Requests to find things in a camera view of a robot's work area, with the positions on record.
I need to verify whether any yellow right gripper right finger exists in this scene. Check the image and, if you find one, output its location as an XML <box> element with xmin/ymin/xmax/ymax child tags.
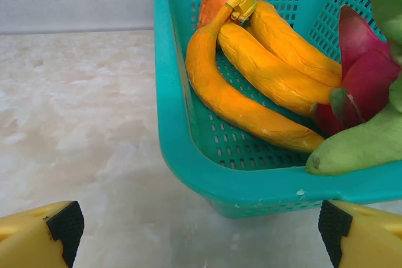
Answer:
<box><xmin>317</xmin><ymin>199</ymin><xmax>402</xmax><ymax>268</ymax></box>

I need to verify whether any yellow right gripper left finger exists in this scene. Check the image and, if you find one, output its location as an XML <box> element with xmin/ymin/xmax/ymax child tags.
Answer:
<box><xmin>0</xmin><ymin>200</ymin><xmax>85</xmax><ymax>268</ymax></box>

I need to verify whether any pink toy dragon fruit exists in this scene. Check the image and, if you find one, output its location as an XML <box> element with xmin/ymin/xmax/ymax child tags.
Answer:
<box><xmin>305</xmin><ymin>0</ymin><xmax>402</xmax><ymax>177</ymax></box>

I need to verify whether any teal plastic basket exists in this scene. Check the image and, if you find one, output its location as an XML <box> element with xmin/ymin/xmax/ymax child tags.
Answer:
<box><xmin>153</xmin><ymin>0</ymin><xmax>402</xmax><ymax>220</ymax></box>

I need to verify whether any yellow toy banana bunch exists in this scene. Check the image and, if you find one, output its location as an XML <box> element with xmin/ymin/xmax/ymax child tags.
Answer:
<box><xmin>185</xmin><ymin>0</ymin><xmax>343</xmax><ymax>154</ymax></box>

